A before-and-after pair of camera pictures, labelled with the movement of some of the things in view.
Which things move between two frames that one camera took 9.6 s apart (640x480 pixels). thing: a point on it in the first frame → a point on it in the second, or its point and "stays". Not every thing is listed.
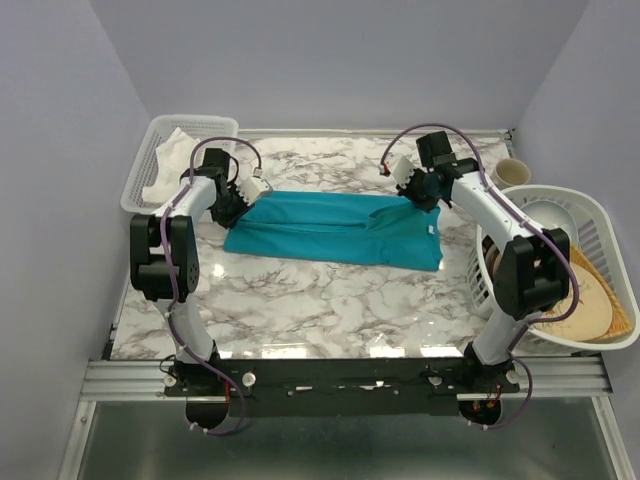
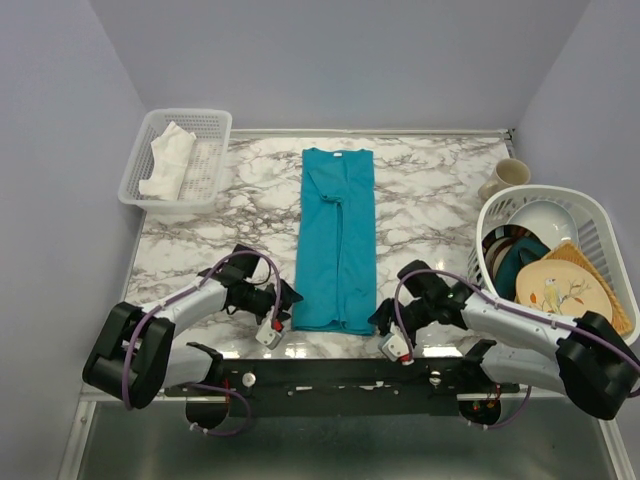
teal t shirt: x=372 y=230 → x=335 y=251
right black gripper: x=407 y=192 → x=380 y=316
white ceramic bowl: x=552 y=215 stays
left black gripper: x=227 y=221 → x=288 y=296
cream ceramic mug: x=510 y=172 stays
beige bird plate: x=593 y=316 stays
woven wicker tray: x=620 y=323 stays
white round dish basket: x=599 y=239 stays
